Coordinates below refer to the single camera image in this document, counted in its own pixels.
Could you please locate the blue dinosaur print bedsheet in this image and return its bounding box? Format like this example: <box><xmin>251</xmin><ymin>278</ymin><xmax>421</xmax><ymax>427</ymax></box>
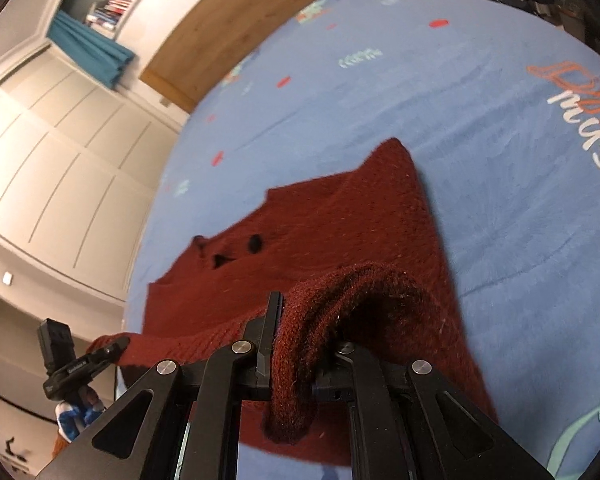
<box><xmin>124</xmin><ymin>0</ymin><xmax>600</xmax><ymax>479</ymax></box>

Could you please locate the dark red knitted sweater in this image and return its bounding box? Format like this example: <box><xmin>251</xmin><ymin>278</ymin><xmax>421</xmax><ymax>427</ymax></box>
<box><xmin>119</xmin><ymin>139</ymin><xmax>494</xmax><ymax>466</ymax></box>

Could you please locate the wooden headboard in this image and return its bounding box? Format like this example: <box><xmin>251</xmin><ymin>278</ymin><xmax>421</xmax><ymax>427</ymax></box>
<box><xmin>140</xmin><ymin>0</ymin><xmax>314</xmax><ymax>113</ymax></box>

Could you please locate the gloved left hand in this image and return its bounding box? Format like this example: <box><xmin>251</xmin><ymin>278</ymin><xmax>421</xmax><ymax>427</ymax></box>
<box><xmin>55</xmin><ymin>386</ymin><xmax>106</xmax><ymax>443</ymax></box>

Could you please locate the teal curtain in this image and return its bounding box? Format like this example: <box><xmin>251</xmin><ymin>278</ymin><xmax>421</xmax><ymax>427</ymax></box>
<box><xmin>47</xmin><ymin>10</ymin><xmax>135</xmax><ymax>89</ymax></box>

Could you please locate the white wardrobe with louvres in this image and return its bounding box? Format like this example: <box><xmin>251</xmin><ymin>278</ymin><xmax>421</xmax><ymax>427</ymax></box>
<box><xmin>0</xmin><ymin>50</ymin><xmax>178</xmax><ymax>301</ymax></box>

